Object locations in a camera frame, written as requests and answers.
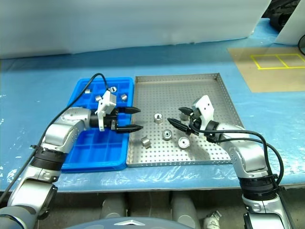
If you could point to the blue-grey robot torso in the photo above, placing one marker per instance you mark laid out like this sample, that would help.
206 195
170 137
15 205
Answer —
133 224

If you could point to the blue compartment tray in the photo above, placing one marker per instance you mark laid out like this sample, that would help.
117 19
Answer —
95 152

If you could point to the brown mat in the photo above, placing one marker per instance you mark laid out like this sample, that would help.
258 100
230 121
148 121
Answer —
262 78

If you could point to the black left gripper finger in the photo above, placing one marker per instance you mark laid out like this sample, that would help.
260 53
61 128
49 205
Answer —
129 128
128 110

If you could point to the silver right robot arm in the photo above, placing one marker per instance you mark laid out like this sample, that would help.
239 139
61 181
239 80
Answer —
250 155

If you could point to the perforated metal tray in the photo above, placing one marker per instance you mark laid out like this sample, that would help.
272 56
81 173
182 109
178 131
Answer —
178 95

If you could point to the small white board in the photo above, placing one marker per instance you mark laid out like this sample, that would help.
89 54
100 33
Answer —
290 31

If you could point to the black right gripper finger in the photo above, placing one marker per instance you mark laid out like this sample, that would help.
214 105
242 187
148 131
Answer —
186 111
178 125

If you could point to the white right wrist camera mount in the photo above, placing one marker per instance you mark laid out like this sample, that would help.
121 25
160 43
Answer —
206 107

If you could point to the large white foam board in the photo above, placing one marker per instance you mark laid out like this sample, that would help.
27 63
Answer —
119 23

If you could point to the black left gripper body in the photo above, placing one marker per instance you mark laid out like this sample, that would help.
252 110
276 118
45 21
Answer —
112 121

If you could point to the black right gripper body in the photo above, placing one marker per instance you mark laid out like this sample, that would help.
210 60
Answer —
195 119

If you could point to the grey rounded robot leg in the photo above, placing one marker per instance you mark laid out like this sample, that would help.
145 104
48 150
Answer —
114 207
184 212

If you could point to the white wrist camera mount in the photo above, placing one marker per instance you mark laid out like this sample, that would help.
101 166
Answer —
104 105
206 107

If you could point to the black equipment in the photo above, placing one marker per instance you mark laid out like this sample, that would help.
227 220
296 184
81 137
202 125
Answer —
276 20

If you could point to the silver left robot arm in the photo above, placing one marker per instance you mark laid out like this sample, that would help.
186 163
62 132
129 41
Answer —
57 133

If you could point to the white plastic object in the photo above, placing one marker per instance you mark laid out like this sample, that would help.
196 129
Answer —
212 219

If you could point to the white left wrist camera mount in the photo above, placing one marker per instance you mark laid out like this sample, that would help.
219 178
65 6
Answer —
104 105

